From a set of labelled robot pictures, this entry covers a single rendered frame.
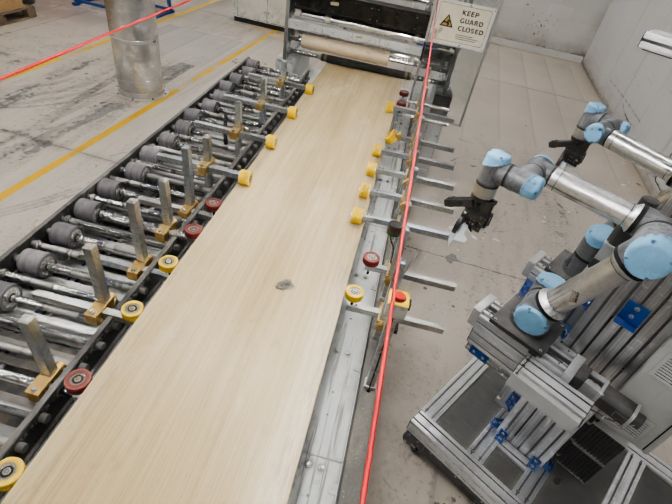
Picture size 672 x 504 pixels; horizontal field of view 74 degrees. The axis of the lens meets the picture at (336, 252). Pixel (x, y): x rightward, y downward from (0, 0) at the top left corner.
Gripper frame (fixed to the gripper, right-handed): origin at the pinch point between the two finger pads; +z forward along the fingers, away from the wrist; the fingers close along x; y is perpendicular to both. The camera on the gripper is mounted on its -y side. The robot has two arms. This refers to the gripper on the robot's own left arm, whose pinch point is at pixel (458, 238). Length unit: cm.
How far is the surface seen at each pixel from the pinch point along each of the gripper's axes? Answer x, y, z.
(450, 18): 223, -162, -16
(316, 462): -66, 8, 70
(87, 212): -78, -148, 49
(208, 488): -105, 1, 42
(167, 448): -108, -16, 42
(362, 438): -50, 15, 62
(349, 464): -61, 18, 62
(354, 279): 15, -50, 70
